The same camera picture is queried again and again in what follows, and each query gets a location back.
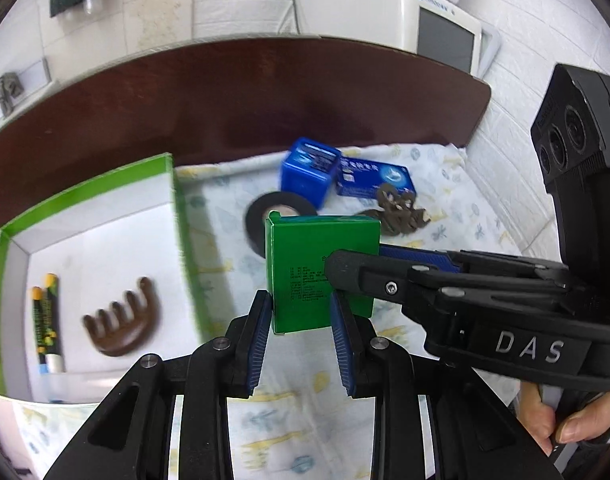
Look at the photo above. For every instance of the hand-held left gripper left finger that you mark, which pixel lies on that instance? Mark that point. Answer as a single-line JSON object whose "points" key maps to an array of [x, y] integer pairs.
{"points": [[257, 340]]}

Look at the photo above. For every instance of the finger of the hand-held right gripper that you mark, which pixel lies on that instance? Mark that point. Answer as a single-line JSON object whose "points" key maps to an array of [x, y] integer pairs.
{"points": [[355, 275], [415, 256]]}

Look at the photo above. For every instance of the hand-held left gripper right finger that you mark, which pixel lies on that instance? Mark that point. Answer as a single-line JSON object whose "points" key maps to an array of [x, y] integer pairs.
{"points": [[342, 345]]}

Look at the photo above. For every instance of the small green box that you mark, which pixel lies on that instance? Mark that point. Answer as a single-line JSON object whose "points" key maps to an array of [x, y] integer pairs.
{"points": [[305, 260]]}

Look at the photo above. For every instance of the blue medicine box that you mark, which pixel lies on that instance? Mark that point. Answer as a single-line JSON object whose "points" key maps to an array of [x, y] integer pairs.
{"points": [[365, 175]]}

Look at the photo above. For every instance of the blue plastic box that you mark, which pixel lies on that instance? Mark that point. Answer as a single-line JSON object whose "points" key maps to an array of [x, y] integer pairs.
{"points": [[305, 180]]}

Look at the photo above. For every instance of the black tape roll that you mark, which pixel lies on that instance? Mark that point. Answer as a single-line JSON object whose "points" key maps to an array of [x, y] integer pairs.
{"points": [[255, 215]]}

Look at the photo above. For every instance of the brown wooden comb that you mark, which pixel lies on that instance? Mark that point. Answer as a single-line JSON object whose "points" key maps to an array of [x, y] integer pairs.
{"points": [[130, 335]]}

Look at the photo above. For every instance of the large green box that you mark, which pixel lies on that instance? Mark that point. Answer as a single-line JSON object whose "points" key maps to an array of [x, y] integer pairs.
{"points": [[85, 260]]}

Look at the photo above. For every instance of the person's right hand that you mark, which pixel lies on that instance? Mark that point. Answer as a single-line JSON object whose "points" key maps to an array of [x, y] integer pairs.
{"points": [[580, 427]]}

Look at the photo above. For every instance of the giraffe printed blanket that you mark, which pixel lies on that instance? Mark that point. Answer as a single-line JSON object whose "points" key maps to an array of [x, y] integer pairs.
{"points": [[225, 220]]}

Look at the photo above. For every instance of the dark brown wooden headboard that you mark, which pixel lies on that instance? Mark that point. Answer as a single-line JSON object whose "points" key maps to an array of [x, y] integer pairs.
{"points": [[235, 100]]}

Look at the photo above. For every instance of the white appliance with screen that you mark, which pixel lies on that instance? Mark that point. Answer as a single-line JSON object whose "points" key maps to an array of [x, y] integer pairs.
{"points": [[365, 10]]}

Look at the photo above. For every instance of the metal faucet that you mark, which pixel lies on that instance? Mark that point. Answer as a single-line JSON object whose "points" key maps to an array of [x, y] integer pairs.
{"points": [[5, 91]]}

